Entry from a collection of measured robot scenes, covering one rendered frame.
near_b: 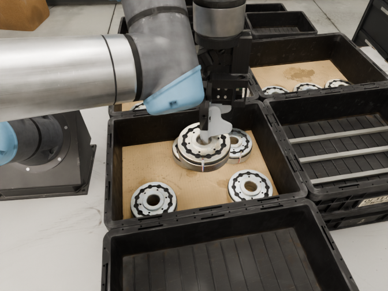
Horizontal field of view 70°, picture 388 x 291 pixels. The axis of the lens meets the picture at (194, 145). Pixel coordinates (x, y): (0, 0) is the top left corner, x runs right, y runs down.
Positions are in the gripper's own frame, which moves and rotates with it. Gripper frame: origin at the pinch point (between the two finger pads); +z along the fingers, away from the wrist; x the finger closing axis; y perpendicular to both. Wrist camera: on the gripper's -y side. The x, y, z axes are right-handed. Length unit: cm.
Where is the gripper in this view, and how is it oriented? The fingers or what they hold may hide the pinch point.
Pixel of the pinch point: (203, 131)
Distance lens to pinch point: 55.9
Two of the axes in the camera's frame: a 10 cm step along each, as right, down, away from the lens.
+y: 10.0, 0.4, -0.6
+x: 0.7, -6.8, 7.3
